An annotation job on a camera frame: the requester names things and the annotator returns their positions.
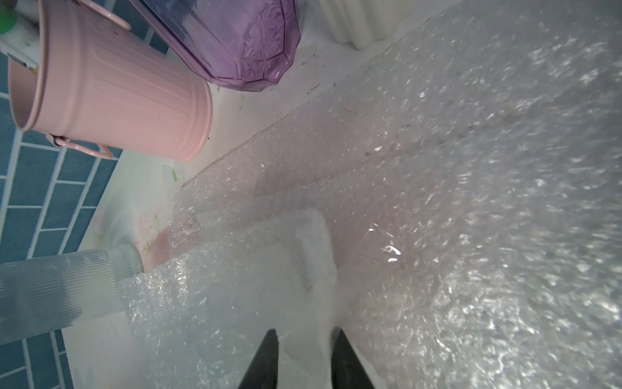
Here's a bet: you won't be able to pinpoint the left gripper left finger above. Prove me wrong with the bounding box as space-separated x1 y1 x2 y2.
238 328 280 389

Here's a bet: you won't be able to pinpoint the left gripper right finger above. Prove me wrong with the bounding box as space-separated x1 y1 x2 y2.
330 327 375 389

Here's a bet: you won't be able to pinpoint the clear bubble wrap sheet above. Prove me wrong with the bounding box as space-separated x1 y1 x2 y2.
121 208 336 388
179 1 621 388

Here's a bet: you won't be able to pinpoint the clear ribbed glass vase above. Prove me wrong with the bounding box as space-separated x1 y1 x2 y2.
1 244 144 345

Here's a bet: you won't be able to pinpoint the purple vase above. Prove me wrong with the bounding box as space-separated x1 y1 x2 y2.
131 0 301 92

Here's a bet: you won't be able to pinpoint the cream ribbed cylinder vase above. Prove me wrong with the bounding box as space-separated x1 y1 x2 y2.
318 0 416 50

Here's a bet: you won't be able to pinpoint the pink pen cup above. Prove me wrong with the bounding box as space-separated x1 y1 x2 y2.
8 1 213 161

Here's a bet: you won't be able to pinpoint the pens in cup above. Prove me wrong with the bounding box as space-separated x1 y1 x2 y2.
1 1 40 73

